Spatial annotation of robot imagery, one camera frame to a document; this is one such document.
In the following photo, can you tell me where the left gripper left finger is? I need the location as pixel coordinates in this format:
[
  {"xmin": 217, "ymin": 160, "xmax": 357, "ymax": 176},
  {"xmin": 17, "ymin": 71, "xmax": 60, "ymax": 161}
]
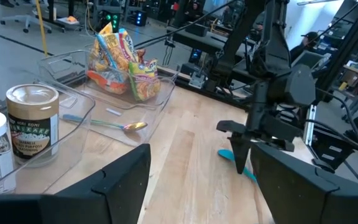
[{"xmin": 40, "ymin": 143, "xmax": 152, "ymax": 224}]

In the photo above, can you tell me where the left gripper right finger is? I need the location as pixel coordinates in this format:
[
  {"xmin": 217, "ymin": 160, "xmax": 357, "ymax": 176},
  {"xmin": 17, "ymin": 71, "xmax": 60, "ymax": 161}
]
[{"xmin": 249, "ymin": 141, "xmax": 358, "ymax": 224}]

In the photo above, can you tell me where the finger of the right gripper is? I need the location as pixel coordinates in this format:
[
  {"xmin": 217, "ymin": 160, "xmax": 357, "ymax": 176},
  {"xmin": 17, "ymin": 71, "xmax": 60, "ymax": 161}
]
[
  {"xmin": 215, "ymin": 119, "xmax": 249, "ymax": 135},
  {"xmin": 229, "ymin": 133, "xmax": 252, "ymax": 175}
]

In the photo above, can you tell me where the teal plastic spoon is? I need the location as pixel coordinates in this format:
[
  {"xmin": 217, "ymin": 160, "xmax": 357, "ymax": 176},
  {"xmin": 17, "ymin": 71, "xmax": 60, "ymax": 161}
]
[{"xmin": 218, "ymin": 148, "xmax": 258, "ymax": 184}]

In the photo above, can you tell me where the iridescent rainbow metal spoon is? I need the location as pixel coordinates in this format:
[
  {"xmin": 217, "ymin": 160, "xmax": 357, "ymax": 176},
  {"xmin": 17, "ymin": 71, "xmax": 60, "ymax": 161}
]
[{"xmin": 62, "ymin": 113, "xmax": 149, "ymax": 133}]

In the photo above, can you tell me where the green lime ramen packet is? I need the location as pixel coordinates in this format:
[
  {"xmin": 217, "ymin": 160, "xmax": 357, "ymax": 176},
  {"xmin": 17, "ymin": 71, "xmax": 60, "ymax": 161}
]
[{"xmin": 128, "ymin": 58, "xmax": 162, "ymax": 102}]

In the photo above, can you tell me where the tan lid seasoning jar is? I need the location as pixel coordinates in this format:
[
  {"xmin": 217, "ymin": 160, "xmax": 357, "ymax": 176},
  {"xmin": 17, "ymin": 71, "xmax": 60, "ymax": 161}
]
[{"xmin": 6, "ymin": 83, "xmax": 60, "ymax": 166}]

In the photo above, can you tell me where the orange white ramen packet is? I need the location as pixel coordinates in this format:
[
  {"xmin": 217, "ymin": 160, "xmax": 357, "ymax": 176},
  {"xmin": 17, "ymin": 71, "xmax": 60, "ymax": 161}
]
[{"xmin": 86, "ymin": 68, "xmax": 131, "ymax": 95}]

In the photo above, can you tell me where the clear plastic bin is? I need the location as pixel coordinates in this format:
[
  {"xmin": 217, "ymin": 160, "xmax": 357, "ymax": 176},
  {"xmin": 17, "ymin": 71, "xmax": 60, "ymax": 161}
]
[
  {"xmin": 85, "ymin": 46, "xmax": 180, "ymax": 110},
  {"xmin": 37, "ymin": 49, "xmax": 167, "ymax": 147},
  {"xmin": 0, "ymin": 67, "xmax": 96, "ymax": 195}
]

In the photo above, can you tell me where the person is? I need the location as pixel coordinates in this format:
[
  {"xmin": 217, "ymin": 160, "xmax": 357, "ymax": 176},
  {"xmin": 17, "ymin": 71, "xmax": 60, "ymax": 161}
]
[
  {"xmin": 290, "ymin": 30, "xmax": 319, "ymax": 63},
  {"xmin": 187, "ymin": 1, "xmax": 202, "ymax": 19}
]

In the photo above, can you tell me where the computer tower blue light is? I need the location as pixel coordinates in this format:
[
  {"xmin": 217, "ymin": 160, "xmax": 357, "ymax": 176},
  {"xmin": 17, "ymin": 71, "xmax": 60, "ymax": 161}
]
[{"xmin": 134, "ymin": 10, "xmax": 149, "ymax": 27}]

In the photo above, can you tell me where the computer tower green light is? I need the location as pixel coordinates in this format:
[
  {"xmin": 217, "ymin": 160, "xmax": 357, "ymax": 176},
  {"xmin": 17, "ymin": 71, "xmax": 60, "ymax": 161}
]
[{"xmin": 99, "ymin": 9, "xmax": 121, "ymax": 34}]

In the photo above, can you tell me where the white office chair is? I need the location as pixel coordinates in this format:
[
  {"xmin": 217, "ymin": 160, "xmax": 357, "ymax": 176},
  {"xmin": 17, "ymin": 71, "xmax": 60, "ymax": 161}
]
[{"xmin": 0, "ymin": 14, "xmax": 53, "ymax": 34}]

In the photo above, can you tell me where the yellow cable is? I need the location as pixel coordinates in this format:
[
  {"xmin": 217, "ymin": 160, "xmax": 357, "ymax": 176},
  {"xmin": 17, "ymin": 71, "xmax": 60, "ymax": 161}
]
[{"xmin": 35, "ymin": 0, "xmax": 48, "ymax": 57}]

